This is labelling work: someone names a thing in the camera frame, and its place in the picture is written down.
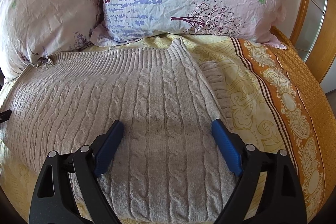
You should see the pink floral pillow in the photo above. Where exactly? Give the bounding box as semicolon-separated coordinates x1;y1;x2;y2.
0;0;104;83

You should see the wooden glass-door cabinet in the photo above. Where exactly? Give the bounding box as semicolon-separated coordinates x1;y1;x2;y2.
289;0;336;94

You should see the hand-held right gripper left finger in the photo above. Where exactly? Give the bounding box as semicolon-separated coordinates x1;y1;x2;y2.
28;120;125;224

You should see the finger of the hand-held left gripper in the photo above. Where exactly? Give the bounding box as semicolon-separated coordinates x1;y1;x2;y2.
0;110;12;123

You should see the beige cable-knit sweater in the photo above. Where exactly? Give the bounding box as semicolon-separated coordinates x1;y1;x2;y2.
0;38;237;224

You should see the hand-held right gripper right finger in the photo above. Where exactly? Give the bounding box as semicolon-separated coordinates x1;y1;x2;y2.
211;119;308;224

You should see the yellow patterned bedsheet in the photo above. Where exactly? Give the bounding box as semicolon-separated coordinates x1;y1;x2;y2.
0;26;336;224

